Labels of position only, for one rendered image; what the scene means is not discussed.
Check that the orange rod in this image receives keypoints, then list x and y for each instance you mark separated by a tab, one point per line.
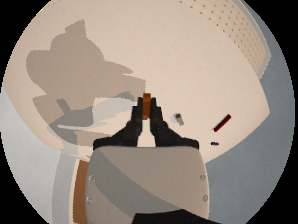
146	105

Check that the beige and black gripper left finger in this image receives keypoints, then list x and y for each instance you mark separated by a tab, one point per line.
127	135

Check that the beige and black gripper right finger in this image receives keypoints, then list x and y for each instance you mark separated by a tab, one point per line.
163	135

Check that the dark red rod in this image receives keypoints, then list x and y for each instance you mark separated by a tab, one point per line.
222	123

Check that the grey rod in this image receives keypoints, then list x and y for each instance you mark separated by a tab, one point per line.
179	119

